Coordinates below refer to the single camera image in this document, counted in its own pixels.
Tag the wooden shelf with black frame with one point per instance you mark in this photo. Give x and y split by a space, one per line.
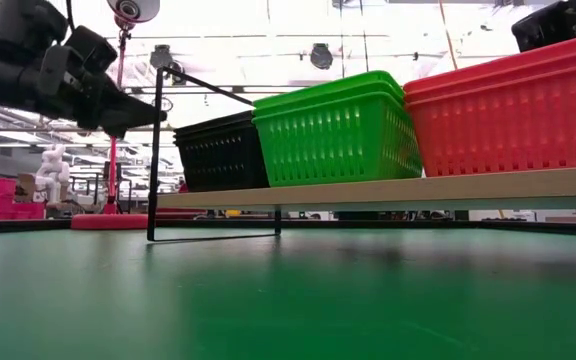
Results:
418 192

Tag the black aluminium table frame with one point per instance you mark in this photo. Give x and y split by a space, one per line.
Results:
18 225

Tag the green table mat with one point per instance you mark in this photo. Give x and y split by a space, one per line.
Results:
288 300

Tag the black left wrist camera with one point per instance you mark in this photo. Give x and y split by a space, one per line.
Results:
90 47

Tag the cardboard box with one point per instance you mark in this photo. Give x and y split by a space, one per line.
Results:
25 186

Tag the black plastic basket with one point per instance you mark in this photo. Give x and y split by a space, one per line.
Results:
218 162
218 121
213 130

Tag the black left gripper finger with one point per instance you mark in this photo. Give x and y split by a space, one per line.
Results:
117 130
133 111

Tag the red desk lamp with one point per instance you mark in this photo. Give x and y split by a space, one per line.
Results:
113 221

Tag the orange-red plastic basket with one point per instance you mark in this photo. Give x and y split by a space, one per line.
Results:
518 72
508 130
518 60

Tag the round ceiling fixture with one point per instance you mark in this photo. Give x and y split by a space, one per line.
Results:
160 56
321 56

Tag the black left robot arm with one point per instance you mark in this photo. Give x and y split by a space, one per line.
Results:
18 22

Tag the green plastic basket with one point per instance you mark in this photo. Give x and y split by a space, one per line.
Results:
328 145
318 90
318 98

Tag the white figure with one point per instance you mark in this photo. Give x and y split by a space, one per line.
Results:
53 172

